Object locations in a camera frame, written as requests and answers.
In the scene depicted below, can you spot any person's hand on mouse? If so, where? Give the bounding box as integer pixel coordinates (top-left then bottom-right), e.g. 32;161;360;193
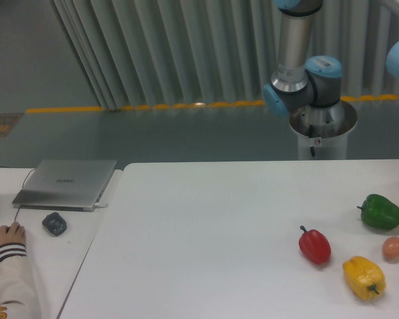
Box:
0;222;27;247

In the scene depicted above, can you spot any green bell pepper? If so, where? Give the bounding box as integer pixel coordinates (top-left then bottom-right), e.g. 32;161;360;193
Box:
357;193;399;230

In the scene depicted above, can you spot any white sleeved forearm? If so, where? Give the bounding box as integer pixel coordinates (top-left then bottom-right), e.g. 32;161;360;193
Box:
0;243;41;319

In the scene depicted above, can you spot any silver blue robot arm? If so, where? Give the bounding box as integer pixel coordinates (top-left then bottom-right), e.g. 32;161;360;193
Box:
263;1;342;115

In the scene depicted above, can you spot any dark grey small device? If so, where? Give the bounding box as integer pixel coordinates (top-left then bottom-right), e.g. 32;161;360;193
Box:
42;212;67;237

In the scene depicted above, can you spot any silver closed laptop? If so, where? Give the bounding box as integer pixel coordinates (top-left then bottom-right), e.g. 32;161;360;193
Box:
12;159;117;211

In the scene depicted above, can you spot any grey pleated curtain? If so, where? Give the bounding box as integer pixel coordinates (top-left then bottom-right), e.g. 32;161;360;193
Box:
55;1;399;110

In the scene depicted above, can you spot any red bell pepper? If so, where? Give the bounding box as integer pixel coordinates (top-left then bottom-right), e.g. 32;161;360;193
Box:
299;225;331;265

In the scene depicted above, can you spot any yellow bell pepper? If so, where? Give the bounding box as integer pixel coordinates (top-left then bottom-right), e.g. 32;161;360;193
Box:
342;256;386;300

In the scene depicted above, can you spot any brown egg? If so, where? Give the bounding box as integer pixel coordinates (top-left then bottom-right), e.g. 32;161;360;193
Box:
382;237;399;261

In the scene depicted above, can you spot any thin mouse cable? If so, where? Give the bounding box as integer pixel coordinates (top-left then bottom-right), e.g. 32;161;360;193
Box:
0;165;37;224

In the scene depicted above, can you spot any white laptop cable plug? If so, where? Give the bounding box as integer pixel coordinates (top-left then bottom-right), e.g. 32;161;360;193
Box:
93;203;108;209

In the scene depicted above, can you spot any black pedestal cable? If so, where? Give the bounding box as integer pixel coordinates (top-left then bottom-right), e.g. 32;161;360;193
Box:
308;124;317;160

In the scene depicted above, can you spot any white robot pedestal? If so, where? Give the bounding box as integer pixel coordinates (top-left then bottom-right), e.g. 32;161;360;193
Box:
289;100;358;160

